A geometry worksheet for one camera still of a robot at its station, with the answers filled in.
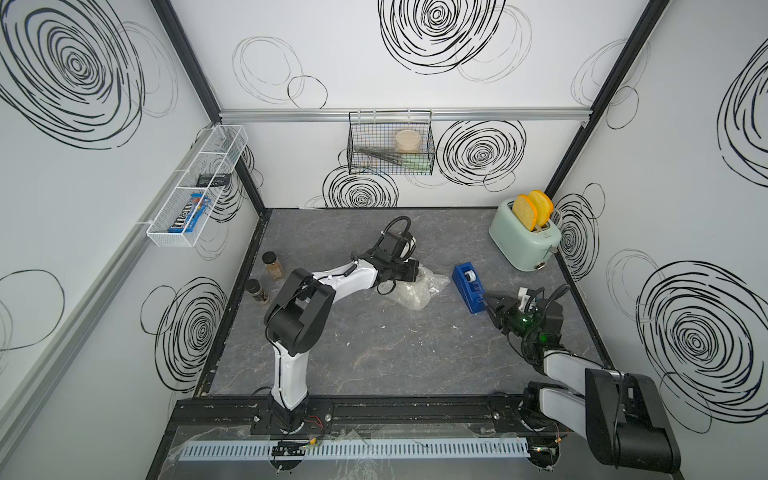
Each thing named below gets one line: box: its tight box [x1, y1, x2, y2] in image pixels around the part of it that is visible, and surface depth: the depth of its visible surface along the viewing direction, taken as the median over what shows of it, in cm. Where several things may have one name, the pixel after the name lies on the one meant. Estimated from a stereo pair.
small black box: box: [196, 173, 231, 187], surface depth 80 cm
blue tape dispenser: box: [452, 264, 476, 314], surface depth 95 cm
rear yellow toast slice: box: [528, 190, 555, 228], surface depth 95 cm
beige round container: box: [395, 129, 421, 153], surface depth 94 cm
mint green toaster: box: [489, 198, 562, 272], surface depth 96 cm
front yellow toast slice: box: [512, 194, 538, 232], surface depth 93 cm
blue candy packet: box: [168, 193, 212, 233], surface depth 71 cm
